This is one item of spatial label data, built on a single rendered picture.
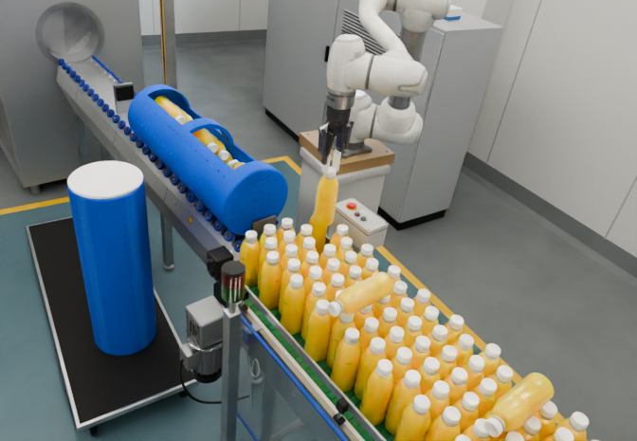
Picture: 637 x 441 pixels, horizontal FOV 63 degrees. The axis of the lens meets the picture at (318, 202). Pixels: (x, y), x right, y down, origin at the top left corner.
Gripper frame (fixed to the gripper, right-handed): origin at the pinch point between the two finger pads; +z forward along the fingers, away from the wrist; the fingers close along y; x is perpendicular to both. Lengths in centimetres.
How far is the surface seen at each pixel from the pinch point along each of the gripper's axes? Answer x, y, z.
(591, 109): -29, -268, 42
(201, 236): -41, 26, 48
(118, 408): -36, 69, 119
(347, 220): 0.9, -11.4, 27.1
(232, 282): 23, 50, 11
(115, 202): -59, 53, 34
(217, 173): -34.1, 23.1, 15.7
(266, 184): -22.7, 9.2, 18.4
